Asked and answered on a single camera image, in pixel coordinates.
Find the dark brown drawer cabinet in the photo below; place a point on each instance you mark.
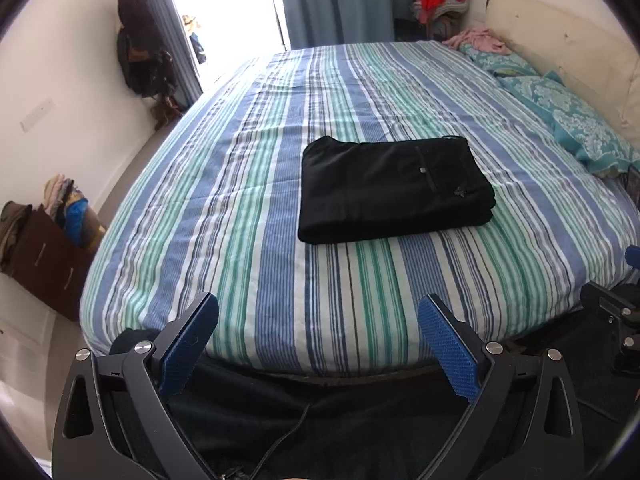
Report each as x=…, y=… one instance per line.
x=49, y=265

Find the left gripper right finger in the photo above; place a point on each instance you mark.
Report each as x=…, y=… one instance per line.
x=522, y=421

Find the teal patterned pillow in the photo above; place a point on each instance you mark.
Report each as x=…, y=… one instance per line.
x=575, y=125
x=499, y=65

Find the white wall switch plate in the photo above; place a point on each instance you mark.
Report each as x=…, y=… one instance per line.
x=36, y=114

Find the clothes pile beside cabinet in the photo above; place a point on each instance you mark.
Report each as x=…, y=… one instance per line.
x=69, y=208

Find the olive cloth on cabinet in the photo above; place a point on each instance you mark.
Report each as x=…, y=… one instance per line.
x=13, y=219

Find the dark bags on hook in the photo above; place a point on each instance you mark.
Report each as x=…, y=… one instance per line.
x=142, y=54

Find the pink garment on bed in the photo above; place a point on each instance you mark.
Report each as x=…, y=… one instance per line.
x=480, y=39

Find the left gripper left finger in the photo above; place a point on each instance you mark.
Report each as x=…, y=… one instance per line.
x=113, y=422

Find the black pants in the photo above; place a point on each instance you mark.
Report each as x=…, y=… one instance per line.
x=366, y=191

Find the striped blue green bedspread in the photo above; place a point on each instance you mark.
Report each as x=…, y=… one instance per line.
x=217, y=208

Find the teal patterned pillow front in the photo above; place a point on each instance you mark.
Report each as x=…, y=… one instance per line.
x=575, y=125

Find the striped curtain left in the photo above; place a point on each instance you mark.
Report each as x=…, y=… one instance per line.
x=172, y=30

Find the teal patterned pillow back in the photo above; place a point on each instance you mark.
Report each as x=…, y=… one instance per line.
x=499, y=65

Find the cream padded headboard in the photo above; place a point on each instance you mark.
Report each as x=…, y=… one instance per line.
x=597, y=66

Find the red clothes pile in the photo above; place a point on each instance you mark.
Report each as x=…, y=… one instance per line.
x=441, y=19

